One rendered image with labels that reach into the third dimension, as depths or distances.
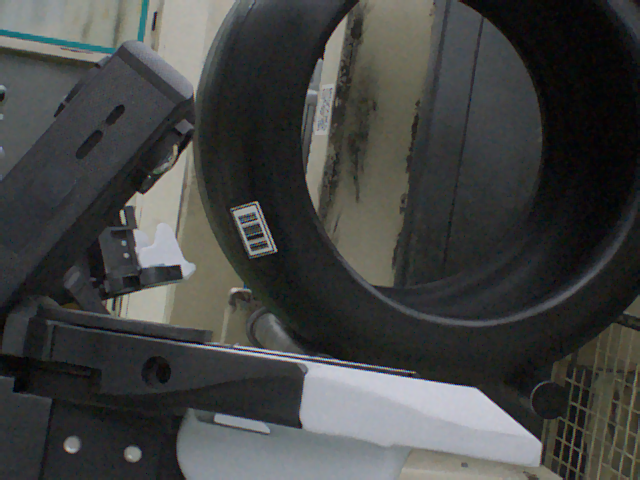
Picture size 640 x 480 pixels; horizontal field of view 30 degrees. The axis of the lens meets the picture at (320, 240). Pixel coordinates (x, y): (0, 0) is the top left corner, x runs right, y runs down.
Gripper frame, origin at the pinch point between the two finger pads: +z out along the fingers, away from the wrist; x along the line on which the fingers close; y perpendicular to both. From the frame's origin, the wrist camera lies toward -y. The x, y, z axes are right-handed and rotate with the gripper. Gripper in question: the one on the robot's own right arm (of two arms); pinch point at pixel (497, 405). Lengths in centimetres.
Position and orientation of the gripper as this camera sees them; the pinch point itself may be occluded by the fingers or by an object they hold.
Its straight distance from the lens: 35.8
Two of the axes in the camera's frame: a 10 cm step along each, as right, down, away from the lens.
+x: 0.3, -0.8, -10.0
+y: -1.5, 9.9, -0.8
